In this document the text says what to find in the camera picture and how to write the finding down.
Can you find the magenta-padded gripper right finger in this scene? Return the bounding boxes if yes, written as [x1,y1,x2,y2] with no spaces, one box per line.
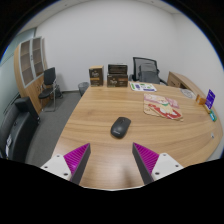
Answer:
[132,142,184,185]

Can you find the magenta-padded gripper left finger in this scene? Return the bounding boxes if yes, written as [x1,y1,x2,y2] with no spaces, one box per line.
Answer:
[40,142,92,185]

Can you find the black computer mouse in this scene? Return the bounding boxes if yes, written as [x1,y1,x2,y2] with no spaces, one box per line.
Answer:
[110,116,132,140]

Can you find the cartoon print mouse pad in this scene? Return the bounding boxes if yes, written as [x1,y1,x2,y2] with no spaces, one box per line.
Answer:
[143,93,184,122]

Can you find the black leather sofa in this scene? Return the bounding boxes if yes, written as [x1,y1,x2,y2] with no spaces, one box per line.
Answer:
[0,96,41,163]

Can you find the teal card pack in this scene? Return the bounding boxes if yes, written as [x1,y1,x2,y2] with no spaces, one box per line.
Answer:
[208,109,218,123]

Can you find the small orange box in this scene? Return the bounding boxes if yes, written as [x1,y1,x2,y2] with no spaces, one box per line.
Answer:
[195,94,208,106]

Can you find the round grey disc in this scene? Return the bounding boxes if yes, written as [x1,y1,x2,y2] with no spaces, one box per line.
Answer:
[180,88,196,99]

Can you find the black mesh waste bin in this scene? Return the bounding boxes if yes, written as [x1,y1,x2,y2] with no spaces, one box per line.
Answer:
[77,81,90,98]

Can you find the white sticker sheet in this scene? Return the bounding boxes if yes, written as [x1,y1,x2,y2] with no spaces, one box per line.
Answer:
[129,82,158,93]

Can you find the purple card stand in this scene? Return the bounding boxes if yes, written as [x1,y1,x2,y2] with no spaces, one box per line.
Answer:
[204,88,216,110]

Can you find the wooden side cabinet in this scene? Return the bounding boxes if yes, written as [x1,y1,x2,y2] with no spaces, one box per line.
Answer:
[166,70,206,98]

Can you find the wooden shelf unit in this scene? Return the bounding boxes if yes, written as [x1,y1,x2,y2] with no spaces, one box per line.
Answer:
[13,36,49,109]

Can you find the black visitor chair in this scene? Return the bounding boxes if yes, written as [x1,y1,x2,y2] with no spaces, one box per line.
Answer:
[37,66,64,113]

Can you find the grey backpack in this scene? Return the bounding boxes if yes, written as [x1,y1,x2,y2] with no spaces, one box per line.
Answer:
[138,63,161,85]

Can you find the wide brown cardboard box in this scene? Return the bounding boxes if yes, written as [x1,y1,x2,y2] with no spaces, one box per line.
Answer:
[106,73,129,88]

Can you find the small brown cardboard box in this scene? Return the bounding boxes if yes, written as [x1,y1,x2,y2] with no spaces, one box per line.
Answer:
[88,65,105,88]

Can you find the black mesh office chair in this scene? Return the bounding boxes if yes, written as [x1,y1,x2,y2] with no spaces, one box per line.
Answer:
[129,56,168,86]

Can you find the dark brown cardboard box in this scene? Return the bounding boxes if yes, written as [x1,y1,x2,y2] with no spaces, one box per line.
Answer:
[107,63,129,76]

